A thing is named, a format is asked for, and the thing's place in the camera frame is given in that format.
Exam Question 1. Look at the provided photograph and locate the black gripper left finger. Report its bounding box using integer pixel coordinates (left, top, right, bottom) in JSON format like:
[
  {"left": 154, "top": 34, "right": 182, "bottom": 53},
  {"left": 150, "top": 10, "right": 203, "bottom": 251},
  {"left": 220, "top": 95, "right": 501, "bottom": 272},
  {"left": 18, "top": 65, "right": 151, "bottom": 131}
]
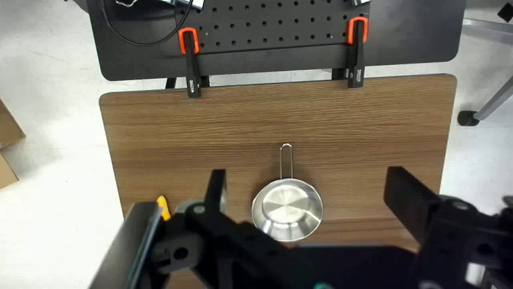
[{"left": 203, "top": 169, "right": 254, "bottom": 238}]

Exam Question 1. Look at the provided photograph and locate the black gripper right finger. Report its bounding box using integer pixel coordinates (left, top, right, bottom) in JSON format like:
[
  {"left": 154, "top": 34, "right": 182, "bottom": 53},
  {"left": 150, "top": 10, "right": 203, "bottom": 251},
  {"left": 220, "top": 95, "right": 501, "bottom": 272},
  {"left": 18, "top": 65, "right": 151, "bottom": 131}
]
[{"left": 384, "top": 166, "right": 446, "bottom": 243}]

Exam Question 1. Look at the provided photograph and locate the small steel pan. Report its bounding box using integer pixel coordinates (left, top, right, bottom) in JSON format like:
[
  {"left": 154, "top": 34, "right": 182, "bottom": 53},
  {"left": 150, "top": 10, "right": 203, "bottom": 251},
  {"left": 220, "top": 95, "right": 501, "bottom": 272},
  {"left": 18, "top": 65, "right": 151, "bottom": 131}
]
[{"left": 251, "top": 142, "right": 326, "bottom": 245}]

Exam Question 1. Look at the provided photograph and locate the grey leg with black foot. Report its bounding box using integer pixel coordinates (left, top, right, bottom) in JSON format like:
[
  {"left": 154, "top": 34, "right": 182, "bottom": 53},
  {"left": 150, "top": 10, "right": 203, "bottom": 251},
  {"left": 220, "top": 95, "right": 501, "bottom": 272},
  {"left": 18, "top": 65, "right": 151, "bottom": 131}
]
[{"left": 457, "top": 74, "right": 513, "bottom": 129}]

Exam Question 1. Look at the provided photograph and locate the black orange bar clamp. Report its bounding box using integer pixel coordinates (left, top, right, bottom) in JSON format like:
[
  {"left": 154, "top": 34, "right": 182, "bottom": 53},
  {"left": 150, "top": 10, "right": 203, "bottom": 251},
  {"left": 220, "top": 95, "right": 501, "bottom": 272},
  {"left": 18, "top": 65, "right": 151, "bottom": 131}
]
[
  {"left": 177, "top": 26, "right": 206, "bottom": 100},
  {"left": 345, "top": 15, "right": 371, "bottom": 90}
]

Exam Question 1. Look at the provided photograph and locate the black perforated table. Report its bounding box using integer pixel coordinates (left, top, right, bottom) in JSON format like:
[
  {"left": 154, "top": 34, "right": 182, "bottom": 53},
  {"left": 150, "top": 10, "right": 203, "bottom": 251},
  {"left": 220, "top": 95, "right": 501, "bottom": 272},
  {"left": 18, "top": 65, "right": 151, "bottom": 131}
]
[{"left": 86, "top": 0, "right": 469, "bottom": 84}]

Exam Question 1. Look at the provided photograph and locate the brown cardboard box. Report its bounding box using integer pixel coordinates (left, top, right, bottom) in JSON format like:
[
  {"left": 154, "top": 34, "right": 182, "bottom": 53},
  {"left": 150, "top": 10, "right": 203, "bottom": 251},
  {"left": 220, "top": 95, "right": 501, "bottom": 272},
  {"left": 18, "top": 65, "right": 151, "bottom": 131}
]
[
  {"left": 0, "top": 151, "right": 21, "bottom": 190},
  {"left": 0, "top": 98, "right": 28, "bottom": 151}
]

